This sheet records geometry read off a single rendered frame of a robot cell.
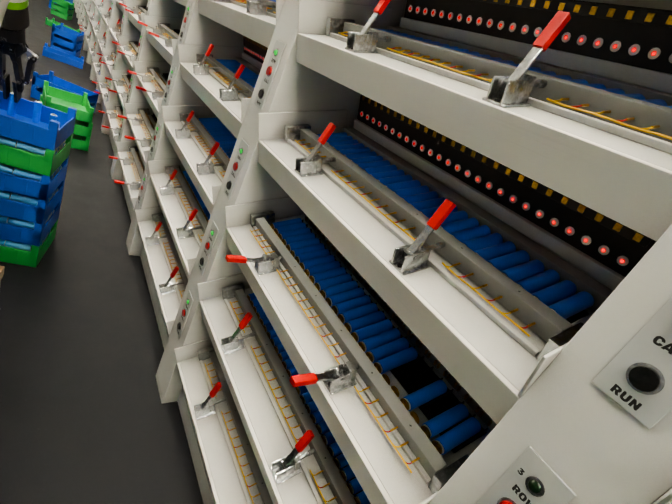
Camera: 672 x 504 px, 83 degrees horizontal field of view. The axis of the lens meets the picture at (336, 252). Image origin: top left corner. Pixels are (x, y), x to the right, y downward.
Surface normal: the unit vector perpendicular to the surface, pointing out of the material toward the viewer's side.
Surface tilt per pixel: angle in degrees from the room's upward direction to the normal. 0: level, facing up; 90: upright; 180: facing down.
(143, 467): 0
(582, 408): 90
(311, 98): 90
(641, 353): 90
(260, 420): 21
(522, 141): 111
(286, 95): 90
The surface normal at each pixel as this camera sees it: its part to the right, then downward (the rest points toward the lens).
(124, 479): 0.42, -0.83
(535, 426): -0.76, -0.11
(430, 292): 0.11, -0.81
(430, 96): -0.86, 0.21
